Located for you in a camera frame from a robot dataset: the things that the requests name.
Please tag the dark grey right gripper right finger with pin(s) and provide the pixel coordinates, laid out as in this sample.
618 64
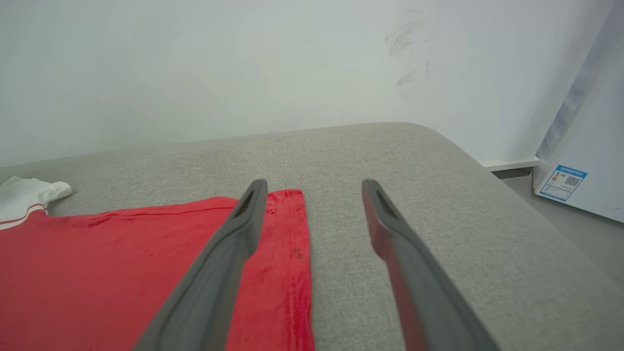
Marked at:
429 302

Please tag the grey fabric sofa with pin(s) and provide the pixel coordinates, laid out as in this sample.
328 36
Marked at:
390 156

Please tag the red and white sweatshirt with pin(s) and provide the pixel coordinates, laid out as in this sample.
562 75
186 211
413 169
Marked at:
97 268

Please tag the blue energy label sticker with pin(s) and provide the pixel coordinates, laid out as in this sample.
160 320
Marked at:
563 183

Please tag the white washing machine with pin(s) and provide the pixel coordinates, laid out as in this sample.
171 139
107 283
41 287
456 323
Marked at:
602 146

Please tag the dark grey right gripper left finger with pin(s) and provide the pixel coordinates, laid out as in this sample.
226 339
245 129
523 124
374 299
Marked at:
209 297

